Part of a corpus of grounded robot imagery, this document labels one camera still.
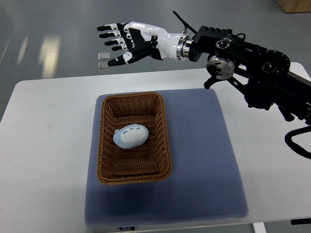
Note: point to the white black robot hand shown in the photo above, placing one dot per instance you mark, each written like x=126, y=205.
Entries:
x=148, y=40

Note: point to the blue white plush toy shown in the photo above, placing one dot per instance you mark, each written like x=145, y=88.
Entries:
x=130, y=136

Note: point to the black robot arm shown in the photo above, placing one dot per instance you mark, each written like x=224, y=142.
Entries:
x=263, y=76

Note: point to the brown wicker basket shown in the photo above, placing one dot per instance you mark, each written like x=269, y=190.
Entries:
x=150, y=162

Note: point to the upper metal floor plate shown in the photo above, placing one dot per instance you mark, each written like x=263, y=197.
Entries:
x=103, y=56

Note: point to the metal floor plate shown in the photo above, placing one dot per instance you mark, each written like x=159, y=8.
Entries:
x=103, y=66
x=103, y=56

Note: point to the lower metal floor plate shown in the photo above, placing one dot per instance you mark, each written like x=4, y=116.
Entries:
x=103, y=66

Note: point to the blue foam cushion mat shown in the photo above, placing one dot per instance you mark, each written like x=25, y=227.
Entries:
x=205, y=183

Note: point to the wooden box corner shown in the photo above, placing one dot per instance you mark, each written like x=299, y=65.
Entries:
x=295, y=6

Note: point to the white table leg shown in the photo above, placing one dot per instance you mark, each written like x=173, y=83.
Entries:
x=259, y=227

